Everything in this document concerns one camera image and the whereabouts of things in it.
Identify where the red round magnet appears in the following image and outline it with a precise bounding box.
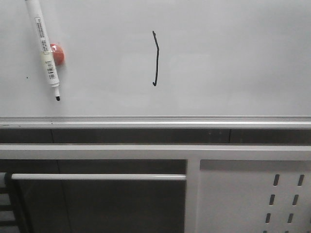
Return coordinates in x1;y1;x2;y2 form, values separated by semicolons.
50;44;65;66

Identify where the white black-tipped whiteboard marker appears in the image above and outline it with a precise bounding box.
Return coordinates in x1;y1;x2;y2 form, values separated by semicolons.
25;0;60;101

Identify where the white metal whiteboard stand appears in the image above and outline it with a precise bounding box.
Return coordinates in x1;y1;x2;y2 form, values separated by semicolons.
0;122;311;233

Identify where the white whiteboard panel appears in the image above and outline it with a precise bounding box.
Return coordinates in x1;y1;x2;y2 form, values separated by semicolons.
0;0;311;128

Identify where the white perforated pegboard panel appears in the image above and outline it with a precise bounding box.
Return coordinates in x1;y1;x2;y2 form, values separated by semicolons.
197;160;311;233

